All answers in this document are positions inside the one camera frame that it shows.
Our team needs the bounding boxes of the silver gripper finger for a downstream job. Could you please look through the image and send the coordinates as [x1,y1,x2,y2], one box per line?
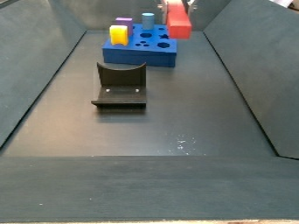
[157,0,168,24]
[187,0,196,12]

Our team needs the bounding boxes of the red rectangular block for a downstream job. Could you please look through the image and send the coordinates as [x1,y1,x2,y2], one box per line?
[165,0,192,39]

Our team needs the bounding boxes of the blue shape sorter board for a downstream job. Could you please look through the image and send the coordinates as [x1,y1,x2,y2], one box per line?
[101,24,177,67]

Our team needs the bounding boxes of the black curved fixture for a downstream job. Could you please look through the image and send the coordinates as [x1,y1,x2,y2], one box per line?
[91,64,147,107]

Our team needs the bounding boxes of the grey-blue cylinder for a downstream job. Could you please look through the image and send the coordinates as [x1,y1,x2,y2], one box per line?
[141,12,155,30]

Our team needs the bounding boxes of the purple rectangular block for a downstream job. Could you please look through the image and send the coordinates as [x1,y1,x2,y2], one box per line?
[116,17,133,36]

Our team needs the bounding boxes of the yellow notched block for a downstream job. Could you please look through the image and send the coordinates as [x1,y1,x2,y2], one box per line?
[109,25,128,46]

